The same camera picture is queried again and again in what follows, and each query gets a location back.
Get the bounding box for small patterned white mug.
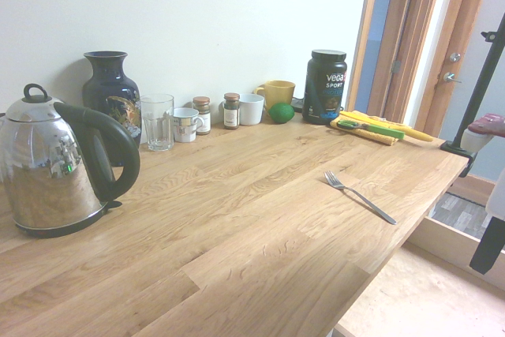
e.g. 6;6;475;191
172;107;207;144

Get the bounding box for dark blue ceramic vase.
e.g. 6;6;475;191
81;51;142;167

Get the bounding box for spice jar dark contents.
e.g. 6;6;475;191
223;92;241;130

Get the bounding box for clear glass tumbler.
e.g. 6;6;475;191
140;93;175;152

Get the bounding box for open wooden drawer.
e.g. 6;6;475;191
333;214;505;337

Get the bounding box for black camera stand pole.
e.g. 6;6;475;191
451;13;505;148

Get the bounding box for spice jar pale contents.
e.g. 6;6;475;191
192;95;211;136

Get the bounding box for stainless steel electric kettle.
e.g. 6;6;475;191
0;83;141;239

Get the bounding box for wooden door frame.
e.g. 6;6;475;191
346;0;451;125

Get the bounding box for green handled kitchen tool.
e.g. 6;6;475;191
336;118;406;140

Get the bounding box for yellow cloth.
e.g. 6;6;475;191
329;110;413;147

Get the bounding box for silver metal fork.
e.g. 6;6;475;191
324;170;398;226

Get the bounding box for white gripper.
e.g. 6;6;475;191
469;166;505;275

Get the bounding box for plain white cup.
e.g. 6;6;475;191
238;93;265;127

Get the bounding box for green lime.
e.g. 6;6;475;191
267;102;296;125

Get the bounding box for black protein powder tub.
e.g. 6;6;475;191
301;49;349;125

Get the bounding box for wooden door with glass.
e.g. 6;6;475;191
413;0;505;180

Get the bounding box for yellow ceramic mug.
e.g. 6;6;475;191
252;80;297;117

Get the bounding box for red wrist camera mount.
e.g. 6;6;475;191
460;112;505;155

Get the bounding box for black table clamp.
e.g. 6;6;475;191
440;140;479;178

